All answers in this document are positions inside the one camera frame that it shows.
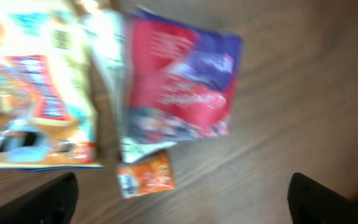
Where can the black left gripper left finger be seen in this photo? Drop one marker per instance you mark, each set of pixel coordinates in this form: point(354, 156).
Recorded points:
point(52, 203)

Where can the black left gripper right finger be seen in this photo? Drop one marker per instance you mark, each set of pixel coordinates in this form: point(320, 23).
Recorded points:
point(312, 203)

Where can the yellow snack bag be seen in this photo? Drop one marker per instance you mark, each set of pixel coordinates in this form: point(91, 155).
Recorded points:
point(47, 120)

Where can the small orange box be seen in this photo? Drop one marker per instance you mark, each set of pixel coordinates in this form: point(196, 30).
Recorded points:
point(150, 175)

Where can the red purple pad package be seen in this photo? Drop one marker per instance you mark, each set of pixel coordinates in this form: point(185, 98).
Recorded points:
point(183, 79)

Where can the white floral tube gold cap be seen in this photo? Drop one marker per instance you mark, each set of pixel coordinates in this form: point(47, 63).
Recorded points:
point(105, 30)

